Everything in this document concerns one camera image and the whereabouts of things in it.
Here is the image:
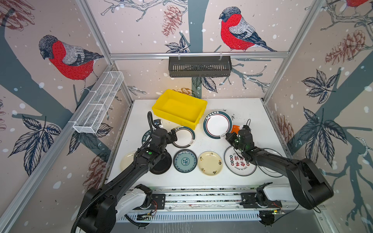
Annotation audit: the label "cream plate dark smudge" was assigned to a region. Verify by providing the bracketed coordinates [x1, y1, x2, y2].
[119, 151, 136, 172]

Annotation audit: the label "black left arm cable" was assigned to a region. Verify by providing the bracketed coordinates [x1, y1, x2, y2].
[125, 214, 155, 228]

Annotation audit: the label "medium green rimmed white plate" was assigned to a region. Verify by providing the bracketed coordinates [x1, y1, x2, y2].
[173, 126, 196, 149]

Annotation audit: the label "black hanging wall basket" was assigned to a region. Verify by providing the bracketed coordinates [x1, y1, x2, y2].
[169, 56, 232, 78]

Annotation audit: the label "teal patterned round plate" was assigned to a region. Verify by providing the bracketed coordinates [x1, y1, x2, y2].
[173, 149, 197, 173]

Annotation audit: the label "orange plastic plate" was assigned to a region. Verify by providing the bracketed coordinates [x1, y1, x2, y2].
[231, 125, 241, 135]

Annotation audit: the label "black round plate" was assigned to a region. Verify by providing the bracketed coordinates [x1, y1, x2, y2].
[150, 152, 173, 175]

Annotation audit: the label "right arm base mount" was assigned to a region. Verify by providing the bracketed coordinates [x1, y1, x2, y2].
[240, 192, 282, 209]

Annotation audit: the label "large green rimmed white plate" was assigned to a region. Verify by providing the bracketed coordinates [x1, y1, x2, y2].
[203, 111, 233, 139]

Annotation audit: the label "white wire mesh shelf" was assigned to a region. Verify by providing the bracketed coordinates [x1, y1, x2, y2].
[73, 71, 124, 134]

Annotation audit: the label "cream floral round plate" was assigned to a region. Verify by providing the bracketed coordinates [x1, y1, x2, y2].
[197, 151, 223, 176]

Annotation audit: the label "yellow plastic bin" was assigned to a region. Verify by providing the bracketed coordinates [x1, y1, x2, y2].
[152, 90, 207, 130]

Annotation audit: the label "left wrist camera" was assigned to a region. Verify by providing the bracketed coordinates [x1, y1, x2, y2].
[153, 119, 162, 128]

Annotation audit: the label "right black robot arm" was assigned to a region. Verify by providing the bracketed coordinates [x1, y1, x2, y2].
[225, 129, 334, 210]

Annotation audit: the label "white plate red characters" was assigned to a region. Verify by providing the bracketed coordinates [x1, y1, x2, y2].
[224, 146, 257, 177]

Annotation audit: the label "white plate thin dark rim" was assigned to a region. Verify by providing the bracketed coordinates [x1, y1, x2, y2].
[258, 148, 284, 178]

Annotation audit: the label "dark lettered rim white plate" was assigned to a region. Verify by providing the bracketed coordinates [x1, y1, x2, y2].
[141, 130, 152, 144]

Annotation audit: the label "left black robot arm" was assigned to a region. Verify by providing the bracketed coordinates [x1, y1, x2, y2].
[71, 128, 177, 233]

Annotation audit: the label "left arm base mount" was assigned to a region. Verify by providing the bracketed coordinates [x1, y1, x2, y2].
[135, 194, 166, 210]

